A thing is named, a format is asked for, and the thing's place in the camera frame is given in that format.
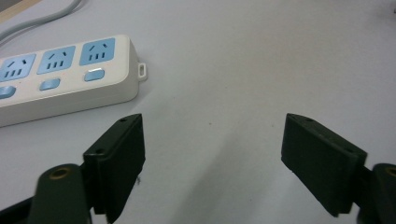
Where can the white blue power strip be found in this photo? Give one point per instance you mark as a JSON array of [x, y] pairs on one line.
[[65, 81]]

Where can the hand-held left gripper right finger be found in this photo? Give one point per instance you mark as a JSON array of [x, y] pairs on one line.
[[323, 165]]

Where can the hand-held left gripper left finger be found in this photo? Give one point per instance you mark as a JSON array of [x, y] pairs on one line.
[[116, 168]]

